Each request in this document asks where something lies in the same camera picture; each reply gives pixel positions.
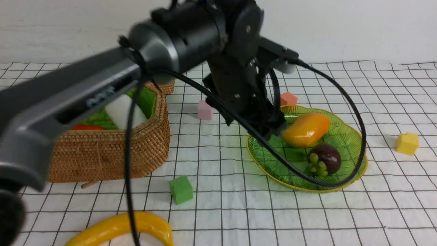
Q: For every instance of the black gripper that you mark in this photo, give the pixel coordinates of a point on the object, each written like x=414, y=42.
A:
x=250, y=90

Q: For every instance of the orange yellow mango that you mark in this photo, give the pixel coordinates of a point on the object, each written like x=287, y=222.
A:
x=306, y=130

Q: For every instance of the dark purple mangosteen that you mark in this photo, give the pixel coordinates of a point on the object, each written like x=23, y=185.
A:
x=323, y=160

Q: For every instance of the white radish with leaves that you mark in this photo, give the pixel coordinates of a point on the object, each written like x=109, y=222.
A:
x=118, y=112

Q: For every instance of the orange carrot with leaves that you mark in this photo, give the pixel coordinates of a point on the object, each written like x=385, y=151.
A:
x=83, y=127

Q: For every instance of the yellow banana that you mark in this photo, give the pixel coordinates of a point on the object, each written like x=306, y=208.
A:
x=118, y=225

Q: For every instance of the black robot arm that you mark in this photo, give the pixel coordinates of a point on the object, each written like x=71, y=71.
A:
x=225, y=33

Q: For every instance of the pink foam cube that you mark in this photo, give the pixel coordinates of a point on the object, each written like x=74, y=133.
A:
x=204, y=112

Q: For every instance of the orange foam cube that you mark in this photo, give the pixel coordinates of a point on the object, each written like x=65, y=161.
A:
x=288, y=98

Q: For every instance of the woven rattan basket lid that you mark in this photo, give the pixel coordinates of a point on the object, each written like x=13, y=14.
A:
x=163, y=88

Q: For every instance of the black white checkered tablecloth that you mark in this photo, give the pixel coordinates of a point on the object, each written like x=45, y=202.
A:
x=235, y=204

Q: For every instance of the green foam cube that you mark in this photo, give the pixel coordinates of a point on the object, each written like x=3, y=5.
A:
x=181, y=189

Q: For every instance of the green glass leaf plate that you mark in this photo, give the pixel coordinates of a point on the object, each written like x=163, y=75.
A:
x=341, y=136

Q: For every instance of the yellow foam cube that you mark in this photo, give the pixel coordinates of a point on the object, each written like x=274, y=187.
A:
x=407, y=143

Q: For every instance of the woven rattan basket green lining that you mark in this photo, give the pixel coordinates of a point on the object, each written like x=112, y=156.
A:
x=92, y=156

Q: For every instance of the wrist camera with silver cap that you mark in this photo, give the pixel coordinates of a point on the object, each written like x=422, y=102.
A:
x=276, y=56

